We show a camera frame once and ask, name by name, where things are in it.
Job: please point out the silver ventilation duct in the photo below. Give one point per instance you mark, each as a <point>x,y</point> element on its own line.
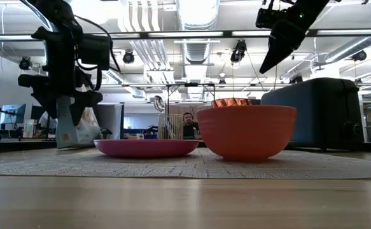
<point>198,12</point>

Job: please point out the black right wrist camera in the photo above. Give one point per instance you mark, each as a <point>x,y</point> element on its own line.
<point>269,17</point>

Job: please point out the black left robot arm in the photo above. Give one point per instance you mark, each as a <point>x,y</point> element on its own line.
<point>54,12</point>

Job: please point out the clear ribbed glass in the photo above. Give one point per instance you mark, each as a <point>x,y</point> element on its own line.
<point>170,127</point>

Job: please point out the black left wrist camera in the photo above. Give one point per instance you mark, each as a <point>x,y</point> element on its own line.
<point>94,51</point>

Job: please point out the grey partition panel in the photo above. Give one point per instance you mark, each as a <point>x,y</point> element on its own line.
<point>112,121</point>

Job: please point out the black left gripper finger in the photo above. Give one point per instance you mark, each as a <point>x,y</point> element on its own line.
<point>83,100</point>
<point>40,87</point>

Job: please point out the black toaster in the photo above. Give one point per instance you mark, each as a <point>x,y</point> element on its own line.
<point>325,111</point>

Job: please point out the pink plate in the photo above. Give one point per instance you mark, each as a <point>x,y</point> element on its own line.
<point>145,148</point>

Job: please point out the grey woven placemat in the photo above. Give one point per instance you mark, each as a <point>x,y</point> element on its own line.
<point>77,165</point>

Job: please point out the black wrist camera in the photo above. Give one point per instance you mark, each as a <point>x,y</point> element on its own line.
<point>269,17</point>
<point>94,51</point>

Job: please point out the person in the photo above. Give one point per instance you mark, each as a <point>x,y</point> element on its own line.
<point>190,125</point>

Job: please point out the background computer monitor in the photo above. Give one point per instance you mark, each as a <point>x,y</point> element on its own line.
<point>13,113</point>

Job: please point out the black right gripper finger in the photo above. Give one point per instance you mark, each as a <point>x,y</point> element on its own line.
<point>275,54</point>

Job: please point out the orange bowl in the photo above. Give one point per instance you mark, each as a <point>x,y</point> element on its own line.
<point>247,133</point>

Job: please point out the black ceiling-mounted lamp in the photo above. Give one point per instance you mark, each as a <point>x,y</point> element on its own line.
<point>128,57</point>
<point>25,63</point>
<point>238,51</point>
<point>359,56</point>
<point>296,79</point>

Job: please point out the blue cinnamon squares cereal box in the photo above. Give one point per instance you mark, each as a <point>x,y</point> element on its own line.
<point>88,133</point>

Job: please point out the black background rig frame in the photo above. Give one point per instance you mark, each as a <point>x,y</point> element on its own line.
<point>167,95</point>

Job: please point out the amber faceted cup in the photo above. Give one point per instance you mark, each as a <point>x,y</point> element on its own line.
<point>231,102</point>

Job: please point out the black overhead frame beam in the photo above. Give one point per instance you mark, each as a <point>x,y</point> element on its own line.
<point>227,33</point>

